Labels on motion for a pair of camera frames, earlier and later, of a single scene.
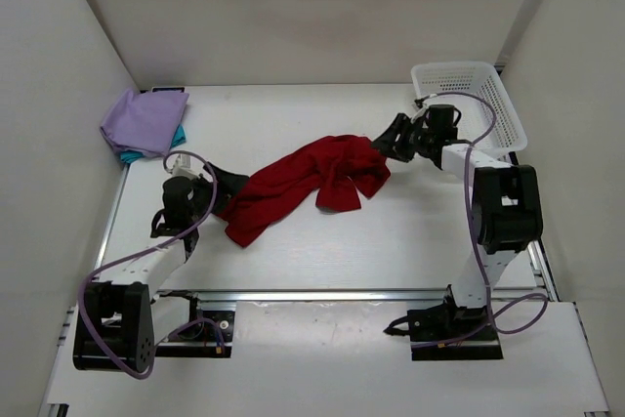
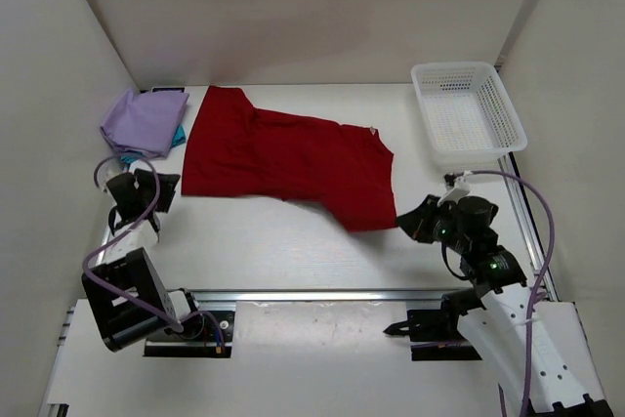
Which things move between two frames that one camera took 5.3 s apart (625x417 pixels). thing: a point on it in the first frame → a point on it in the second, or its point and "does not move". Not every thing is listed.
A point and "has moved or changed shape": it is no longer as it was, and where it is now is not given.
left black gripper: [229, 185] → [168, 182]
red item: [339, 167] has moved or changed shape
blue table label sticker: [158, 89] does not move
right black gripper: [390, 145] → [416, 223]
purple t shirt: [145, 121] does not move
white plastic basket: [480, 79] does not move
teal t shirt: [130, 154] does not move
